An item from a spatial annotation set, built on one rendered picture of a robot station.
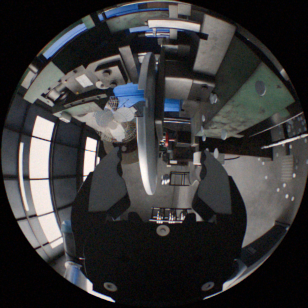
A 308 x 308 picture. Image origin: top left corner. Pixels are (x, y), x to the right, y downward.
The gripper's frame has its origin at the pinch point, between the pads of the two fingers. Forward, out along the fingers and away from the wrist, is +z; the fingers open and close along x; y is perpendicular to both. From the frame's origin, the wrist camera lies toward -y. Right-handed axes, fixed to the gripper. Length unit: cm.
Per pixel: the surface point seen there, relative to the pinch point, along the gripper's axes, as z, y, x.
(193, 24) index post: 5.8, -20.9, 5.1
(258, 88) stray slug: -0.5, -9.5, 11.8
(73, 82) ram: 24.3, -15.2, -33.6
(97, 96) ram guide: 29.2, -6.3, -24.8
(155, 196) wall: 401, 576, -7
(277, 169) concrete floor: 14, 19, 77
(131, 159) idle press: 116, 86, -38
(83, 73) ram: 22.3, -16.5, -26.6
